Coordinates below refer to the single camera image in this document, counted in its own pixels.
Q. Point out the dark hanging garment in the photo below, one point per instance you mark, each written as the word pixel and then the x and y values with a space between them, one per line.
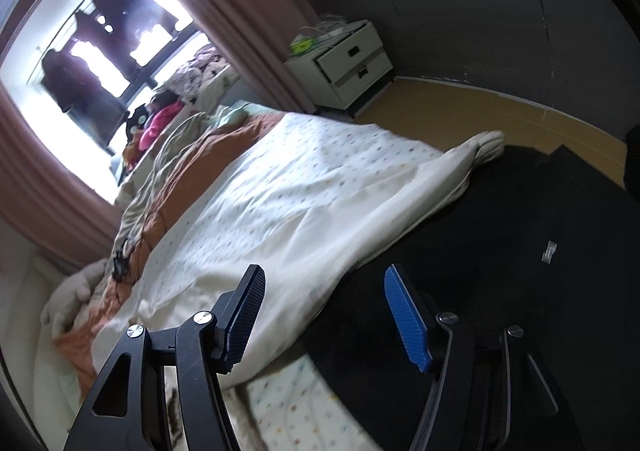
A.
pixel 80 86
pixel 135 16

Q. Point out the orange quilt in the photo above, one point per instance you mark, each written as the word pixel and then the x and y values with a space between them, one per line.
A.
pixel 185 191

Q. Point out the white nightstand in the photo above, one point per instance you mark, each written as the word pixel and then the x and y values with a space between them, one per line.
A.
pixel 345 63

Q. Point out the pale green pillow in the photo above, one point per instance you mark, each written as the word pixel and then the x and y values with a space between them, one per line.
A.
pixel 240 112

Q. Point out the green item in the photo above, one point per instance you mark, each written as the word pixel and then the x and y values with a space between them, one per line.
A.
pixel 301 47

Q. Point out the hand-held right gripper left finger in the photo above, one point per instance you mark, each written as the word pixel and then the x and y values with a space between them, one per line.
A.
pixel 244 318

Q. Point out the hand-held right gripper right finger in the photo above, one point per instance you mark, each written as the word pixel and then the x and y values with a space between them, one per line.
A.
pixel 407 318

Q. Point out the white dotted bed sheet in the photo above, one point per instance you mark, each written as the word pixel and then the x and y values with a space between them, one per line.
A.
pixel 300 191

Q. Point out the beige blanket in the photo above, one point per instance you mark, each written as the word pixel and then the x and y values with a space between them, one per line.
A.
pixel 150 196

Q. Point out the dark grey wardrobe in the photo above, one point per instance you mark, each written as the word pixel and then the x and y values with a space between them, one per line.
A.
pixel 475 6

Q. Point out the pink curtain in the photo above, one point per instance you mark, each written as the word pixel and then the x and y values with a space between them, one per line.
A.
pixel 240 16
pixel 45 181

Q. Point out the black garment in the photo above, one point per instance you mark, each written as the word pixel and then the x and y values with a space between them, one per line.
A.
pixel 500 231

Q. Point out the floral cloth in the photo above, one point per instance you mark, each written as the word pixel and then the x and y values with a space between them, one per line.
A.
pixel 200 71

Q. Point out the black round plush toy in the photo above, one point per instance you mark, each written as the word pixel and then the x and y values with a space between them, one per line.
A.
pixel 136 122

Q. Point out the beige plush toy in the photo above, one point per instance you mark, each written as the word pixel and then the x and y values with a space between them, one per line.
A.
pixel 70 296

